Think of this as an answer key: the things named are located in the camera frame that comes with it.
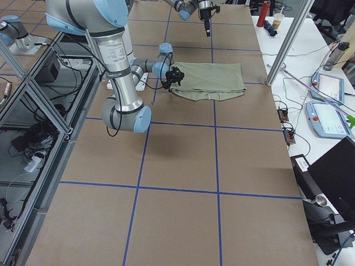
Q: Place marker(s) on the grey robot arm at edge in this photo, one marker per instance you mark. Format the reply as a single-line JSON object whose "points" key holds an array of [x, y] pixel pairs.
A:
{"points": [[15, 36]]}

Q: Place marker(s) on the near teach pendant tablet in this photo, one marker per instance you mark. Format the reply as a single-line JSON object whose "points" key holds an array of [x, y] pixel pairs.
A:
{"points": [[326, 121]]}

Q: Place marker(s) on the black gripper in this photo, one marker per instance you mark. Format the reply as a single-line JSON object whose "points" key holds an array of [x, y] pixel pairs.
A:
{"points": [[170, 75], [205, 14]]}

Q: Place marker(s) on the olive green long-sleeve shirt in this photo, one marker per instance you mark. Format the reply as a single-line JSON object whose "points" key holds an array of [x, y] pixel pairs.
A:
{"points": [[209, 81]]}

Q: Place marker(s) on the far teach pendant tablet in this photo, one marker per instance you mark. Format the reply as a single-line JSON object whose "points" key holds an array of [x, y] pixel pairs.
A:
{"points": [[331, 85]]}

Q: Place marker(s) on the folded dark blue umbrella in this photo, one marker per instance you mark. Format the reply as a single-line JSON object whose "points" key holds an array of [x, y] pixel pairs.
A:
{"points": [[270, 29]]}

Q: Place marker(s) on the black power box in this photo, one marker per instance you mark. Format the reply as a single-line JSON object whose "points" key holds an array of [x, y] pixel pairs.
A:
{"points": [[49, 71]]}

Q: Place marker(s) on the iced coffee cup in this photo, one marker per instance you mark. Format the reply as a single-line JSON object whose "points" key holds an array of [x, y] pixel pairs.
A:
{"points": [[277, 19]]}

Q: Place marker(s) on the reacher grabber stick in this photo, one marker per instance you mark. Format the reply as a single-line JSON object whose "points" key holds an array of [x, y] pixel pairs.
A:
{"points": [[323, 96]]}

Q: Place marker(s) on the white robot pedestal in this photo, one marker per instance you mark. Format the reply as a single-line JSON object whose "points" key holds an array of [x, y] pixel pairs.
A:
{"points": [[130, 54]]}

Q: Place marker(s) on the red water bottle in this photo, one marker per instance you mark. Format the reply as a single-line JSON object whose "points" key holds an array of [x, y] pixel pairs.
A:
{"points": [[262, 16]]}

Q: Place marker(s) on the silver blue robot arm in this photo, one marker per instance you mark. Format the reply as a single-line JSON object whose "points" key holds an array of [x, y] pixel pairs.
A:
{"points": [[104, 22], [186, 9]]}

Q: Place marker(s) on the aluminium frame post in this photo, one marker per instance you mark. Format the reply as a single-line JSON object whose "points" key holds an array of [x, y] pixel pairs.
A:
{"points": [[289, 39]]}

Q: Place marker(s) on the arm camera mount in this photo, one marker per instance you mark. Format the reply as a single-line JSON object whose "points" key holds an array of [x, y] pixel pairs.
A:
{"points": [[216, 8]]}

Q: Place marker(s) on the teach pendant tablet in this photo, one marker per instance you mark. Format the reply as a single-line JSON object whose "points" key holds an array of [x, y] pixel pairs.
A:
{"points": [[331, 85], [326, 121]]}

